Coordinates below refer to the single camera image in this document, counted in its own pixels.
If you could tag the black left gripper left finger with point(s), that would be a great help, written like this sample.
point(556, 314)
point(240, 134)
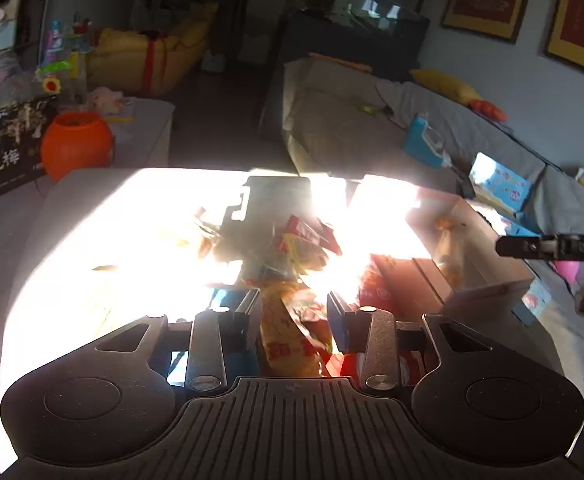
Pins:
point(223, 340)

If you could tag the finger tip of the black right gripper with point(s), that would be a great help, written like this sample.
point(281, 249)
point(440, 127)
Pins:
point(556, 247)

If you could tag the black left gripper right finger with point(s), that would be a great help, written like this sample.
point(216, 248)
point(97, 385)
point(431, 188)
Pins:
point(368, 335)

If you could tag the yellow red snack packet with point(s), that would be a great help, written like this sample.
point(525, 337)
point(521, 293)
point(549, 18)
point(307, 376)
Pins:
point(294, 332)

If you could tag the pink egg toy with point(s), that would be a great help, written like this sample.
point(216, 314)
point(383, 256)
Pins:
point(572, 272)

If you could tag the small sticker card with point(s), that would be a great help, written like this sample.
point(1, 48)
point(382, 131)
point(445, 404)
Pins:
point(533, 303)

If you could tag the pink cardboard storage box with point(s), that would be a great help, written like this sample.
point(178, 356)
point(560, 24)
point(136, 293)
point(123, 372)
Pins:
point(434, 251)

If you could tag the orange plush toy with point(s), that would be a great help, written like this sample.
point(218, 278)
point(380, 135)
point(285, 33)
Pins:
point(489, 110)

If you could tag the blue toy case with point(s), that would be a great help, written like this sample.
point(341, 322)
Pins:
point(425, 144)

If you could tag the white side table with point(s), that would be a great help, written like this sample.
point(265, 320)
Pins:
point(141, 131)

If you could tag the grey sofa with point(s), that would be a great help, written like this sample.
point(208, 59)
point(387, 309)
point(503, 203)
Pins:
point(350, 124)

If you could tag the yellow pillow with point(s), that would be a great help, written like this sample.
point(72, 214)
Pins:
point(446, 85)

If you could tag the orange pumpkin bucket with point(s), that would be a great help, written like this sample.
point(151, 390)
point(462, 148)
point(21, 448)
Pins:
point(76, 140)

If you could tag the yellow armchair with red ribbon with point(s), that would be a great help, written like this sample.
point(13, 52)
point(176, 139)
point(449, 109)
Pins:
point(136, 63)

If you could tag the black plum snack box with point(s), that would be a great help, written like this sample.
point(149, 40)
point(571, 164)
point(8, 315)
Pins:
point(22, 126)

